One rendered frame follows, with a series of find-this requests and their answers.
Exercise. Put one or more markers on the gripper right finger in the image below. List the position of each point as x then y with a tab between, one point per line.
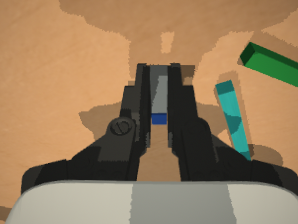
207	157

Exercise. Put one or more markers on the green rod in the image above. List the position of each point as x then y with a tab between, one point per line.
270	63

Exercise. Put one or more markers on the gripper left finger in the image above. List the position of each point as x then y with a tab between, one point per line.
110	157

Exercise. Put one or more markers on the grey rod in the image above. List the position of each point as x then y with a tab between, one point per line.
158	88

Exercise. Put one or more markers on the small blue cube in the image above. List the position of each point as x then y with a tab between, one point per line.
159	118

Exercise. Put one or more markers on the turquoise rod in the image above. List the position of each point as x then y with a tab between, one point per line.
229	103

